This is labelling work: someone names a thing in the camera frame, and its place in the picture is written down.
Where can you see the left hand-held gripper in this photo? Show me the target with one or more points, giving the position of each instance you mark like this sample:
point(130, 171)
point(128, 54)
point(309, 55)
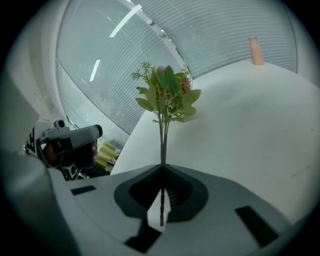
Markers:
point(57, 135)

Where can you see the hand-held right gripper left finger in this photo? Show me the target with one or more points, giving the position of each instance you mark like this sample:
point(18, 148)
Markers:
point(105, 207)

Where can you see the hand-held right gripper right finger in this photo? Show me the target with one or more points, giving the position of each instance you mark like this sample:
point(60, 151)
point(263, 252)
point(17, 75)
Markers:
point(225, 200)

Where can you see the small leafy flowers sprig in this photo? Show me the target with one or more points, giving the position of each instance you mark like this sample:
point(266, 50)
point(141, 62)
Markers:
point(165, 100)

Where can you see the white desk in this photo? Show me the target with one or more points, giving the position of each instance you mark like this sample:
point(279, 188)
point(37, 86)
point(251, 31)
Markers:
point(250, 125)

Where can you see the person's left hand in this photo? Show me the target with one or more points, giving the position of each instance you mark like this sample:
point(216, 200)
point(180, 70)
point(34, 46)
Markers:
point(51, 155)

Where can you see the lime green bag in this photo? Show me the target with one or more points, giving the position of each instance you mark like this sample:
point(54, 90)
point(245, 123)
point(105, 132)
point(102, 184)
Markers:
point(107, 152)

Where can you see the pink bottle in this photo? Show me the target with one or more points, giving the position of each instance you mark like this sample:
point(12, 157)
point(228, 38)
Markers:
point(256, 52)

